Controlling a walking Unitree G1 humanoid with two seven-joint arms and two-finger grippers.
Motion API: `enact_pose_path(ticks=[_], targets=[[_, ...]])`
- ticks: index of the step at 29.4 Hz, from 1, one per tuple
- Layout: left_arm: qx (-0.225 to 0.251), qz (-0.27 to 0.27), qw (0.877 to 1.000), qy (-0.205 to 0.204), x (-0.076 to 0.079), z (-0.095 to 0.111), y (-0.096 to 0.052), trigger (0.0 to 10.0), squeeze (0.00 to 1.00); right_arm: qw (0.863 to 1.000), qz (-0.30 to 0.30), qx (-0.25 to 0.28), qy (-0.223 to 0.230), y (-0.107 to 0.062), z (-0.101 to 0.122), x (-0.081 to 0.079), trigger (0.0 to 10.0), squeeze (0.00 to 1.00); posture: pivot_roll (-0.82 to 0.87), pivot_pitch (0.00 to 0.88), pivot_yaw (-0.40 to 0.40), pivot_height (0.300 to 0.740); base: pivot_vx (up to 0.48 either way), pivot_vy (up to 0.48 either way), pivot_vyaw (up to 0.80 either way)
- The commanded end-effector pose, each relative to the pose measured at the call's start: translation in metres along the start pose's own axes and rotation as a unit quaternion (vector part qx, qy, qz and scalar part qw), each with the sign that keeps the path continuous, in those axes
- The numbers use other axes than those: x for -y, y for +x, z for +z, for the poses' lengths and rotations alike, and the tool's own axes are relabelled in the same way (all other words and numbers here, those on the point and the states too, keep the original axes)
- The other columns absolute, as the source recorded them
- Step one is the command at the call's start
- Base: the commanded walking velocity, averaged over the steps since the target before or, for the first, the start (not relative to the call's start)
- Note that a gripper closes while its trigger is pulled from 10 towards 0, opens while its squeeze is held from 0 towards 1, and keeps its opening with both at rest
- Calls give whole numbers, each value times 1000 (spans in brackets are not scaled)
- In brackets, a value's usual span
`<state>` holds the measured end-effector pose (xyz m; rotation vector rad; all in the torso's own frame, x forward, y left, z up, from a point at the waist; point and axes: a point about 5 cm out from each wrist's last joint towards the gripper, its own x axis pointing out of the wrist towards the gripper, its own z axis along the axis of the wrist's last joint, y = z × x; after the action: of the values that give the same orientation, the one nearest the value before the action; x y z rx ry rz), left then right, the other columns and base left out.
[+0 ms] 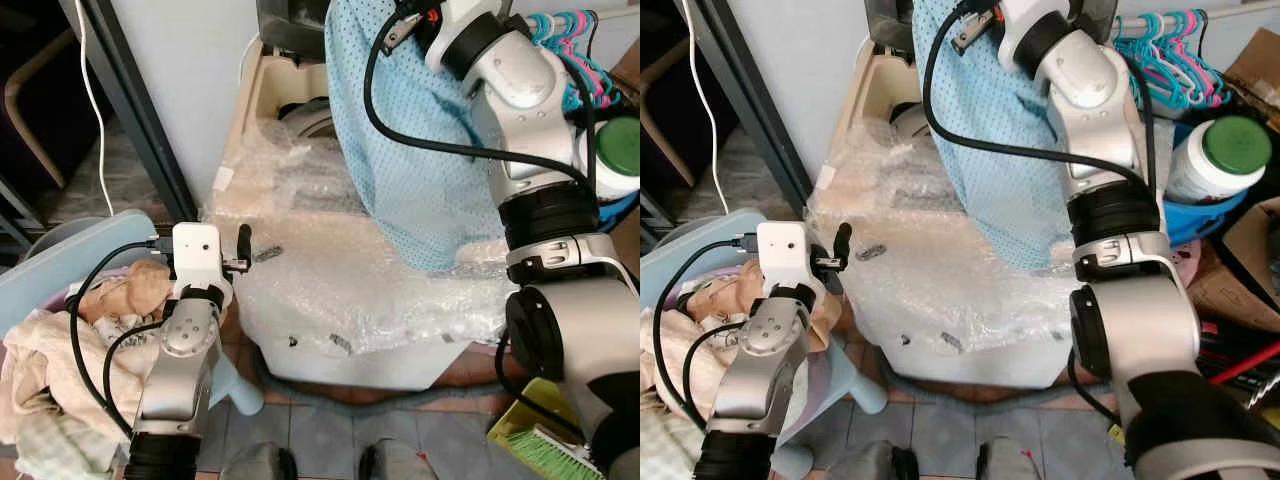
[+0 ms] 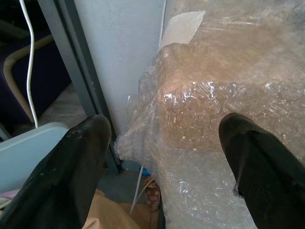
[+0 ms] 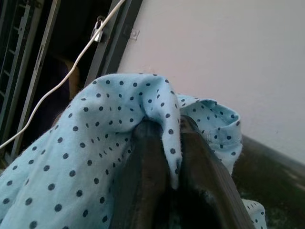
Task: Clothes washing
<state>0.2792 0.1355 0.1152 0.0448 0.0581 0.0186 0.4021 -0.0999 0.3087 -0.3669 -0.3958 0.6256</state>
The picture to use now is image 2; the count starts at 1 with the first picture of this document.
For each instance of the tan cloth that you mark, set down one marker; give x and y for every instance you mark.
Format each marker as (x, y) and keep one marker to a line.
(109, 212)

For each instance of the plastic-wrapped brown furniture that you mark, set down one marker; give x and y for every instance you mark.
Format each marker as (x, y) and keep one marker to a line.
(214, 83)

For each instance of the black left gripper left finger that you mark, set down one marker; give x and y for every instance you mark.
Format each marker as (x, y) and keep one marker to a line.
(64, 171)

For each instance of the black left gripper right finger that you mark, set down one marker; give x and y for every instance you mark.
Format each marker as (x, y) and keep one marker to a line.
(262, 171)

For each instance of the light blue plastic basket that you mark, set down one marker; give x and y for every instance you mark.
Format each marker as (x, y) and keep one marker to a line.
(26, 150)

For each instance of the red patterned small can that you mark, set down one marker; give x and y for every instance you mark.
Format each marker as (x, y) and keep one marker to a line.
(152, 194)

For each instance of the grey door frame post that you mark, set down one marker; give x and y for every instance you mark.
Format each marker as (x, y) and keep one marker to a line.
(76, 71)

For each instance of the grey-white partition panel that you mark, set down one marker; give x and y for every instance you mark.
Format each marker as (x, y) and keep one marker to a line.
(119, 59)

